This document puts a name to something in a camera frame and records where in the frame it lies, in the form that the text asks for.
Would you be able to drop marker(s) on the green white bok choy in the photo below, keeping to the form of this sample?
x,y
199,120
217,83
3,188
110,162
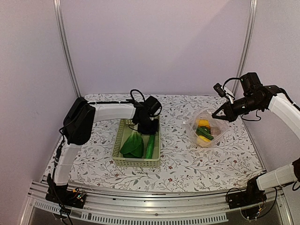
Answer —
x,y
133,146

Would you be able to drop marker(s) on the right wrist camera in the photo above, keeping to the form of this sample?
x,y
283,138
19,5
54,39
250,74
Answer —
x,y
224,92

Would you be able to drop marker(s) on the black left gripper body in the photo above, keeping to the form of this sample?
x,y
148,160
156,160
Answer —
x,y
147,126

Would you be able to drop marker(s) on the bright green cucumber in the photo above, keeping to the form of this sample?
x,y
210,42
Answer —
x,y
150,147

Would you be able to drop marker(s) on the left aluminium corner post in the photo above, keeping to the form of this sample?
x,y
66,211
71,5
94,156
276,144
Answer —
x,y
65,47

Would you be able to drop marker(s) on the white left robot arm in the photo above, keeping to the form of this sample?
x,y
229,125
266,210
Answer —
x,y
78,123

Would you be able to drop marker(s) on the aluminium front rail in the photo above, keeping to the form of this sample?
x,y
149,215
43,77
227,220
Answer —
x,y
109,206

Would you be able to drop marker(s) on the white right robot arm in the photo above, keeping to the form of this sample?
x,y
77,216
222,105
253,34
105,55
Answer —
x,y
274,99

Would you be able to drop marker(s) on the aluminium corner post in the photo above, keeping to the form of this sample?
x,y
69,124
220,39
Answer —
x,y
65,47
248,36

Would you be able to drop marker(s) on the dark green cucumber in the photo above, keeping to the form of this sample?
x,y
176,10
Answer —
x,y
204,131

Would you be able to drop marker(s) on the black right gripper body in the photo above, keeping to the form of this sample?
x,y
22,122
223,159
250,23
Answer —
x,y
234,114

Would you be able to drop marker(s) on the pale green perforated basket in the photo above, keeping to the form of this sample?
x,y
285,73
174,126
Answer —
x,y
123,133

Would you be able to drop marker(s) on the clear zip top bag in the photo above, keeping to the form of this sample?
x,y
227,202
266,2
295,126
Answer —
x,y
205,114

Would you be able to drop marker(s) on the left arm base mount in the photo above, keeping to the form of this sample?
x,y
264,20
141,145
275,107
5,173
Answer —
x,y
61,195

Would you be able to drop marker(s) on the yellow lemon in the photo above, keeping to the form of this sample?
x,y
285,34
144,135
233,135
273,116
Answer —
x,y
203,141
203,123

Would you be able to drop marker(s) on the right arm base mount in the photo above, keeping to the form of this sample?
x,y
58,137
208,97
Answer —
x,y
252,195

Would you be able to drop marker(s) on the right aluminium corner post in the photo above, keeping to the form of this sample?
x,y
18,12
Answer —
x,y
248,36

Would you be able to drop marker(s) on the floral tablecloth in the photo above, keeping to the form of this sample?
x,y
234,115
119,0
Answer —
x,y
184,166

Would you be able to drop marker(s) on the brown potato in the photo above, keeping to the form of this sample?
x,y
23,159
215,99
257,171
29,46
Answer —
x,y
215,131

